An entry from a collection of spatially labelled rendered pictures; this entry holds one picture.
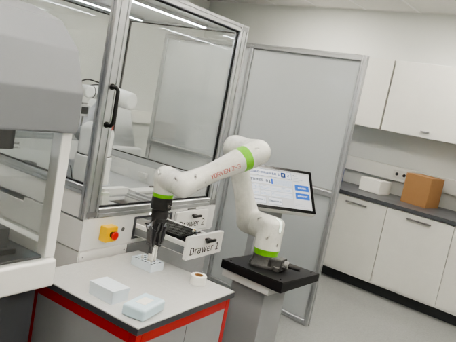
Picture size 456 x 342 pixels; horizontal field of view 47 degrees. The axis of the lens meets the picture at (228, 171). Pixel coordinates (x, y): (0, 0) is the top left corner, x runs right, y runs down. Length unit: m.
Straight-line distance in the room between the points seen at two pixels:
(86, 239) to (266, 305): 0.90
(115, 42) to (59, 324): 1.15
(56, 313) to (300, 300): 2.40
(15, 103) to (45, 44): 0.23
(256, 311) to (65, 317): 0.92
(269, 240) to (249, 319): 0.40
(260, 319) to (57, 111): 1.40
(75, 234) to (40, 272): 0.49
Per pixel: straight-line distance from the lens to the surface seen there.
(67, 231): 2.48
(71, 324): 2.16
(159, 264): 2.43
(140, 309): 1.93
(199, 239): 2.50
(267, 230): 2.58
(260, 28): 6.95
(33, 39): 1.82
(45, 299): 2.26
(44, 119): 1.81
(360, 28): 6.27
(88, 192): 2.36
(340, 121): 3.97
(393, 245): 5.20
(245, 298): 2.65
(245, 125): 4.41
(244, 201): 2.65
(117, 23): 2.33
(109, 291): 2.04
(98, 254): 2.52
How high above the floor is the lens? 1.58
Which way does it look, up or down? 8 degrees down
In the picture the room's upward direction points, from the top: 11 degrees clockwise
